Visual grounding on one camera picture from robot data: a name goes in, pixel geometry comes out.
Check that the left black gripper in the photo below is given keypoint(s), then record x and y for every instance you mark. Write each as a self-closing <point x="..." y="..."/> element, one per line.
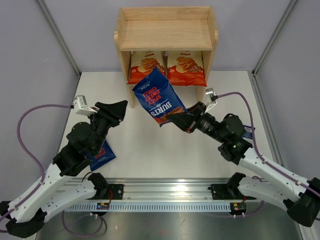
<point x="117" y="111"/>

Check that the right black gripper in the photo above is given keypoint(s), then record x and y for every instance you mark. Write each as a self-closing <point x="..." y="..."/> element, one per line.
<point x="188" y="121"/>

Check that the blue burts bag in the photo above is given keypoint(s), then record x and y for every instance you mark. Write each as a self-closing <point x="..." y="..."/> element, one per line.
<point x="105" y="155"/>
<point x="157" y="96"/>

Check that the cassava chips bag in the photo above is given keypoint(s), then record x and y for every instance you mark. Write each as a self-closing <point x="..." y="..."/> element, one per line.
<point x="185" y="68"/>
<point x="143" y="63"/>

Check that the blue bag back side up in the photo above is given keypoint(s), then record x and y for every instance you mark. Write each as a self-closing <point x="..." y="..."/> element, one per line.
<point x="248" y="132"/>

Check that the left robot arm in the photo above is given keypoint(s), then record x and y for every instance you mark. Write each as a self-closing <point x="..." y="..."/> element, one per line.
<point x="28" y="213"/>

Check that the wooden two-tier shelf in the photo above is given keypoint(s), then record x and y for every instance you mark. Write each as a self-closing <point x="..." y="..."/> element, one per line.
<point x="166" y="28"/>

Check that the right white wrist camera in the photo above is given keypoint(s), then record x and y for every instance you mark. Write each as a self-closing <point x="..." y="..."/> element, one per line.
<point x="212" y="99"/>

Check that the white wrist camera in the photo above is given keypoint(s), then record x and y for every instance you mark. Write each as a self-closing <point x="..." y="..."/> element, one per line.
<point x="81" y="107"/>
<point x="212" y="99"/>

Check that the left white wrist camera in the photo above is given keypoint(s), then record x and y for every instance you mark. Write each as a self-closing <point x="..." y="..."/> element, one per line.
<point x="81" y="107"/>

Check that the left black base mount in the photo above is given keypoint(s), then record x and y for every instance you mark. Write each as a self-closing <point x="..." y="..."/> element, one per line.
<point x="110" y="191"/>

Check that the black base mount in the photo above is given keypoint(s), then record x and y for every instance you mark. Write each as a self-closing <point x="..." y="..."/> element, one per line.
<point x="225" y="191"/>
<point x="110" y="191"/>

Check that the aluminium mounting rail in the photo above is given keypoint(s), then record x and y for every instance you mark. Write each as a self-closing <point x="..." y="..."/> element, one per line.
<point x="166" y="190"/>

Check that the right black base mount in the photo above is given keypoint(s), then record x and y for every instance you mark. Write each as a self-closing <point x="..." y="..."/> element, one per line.
<point x="225" y="191"/>

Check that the white slotted cable duct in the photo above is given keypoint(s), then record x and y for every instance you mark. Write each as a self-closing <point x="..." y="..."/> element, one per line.
<point x="152" y="207"/>

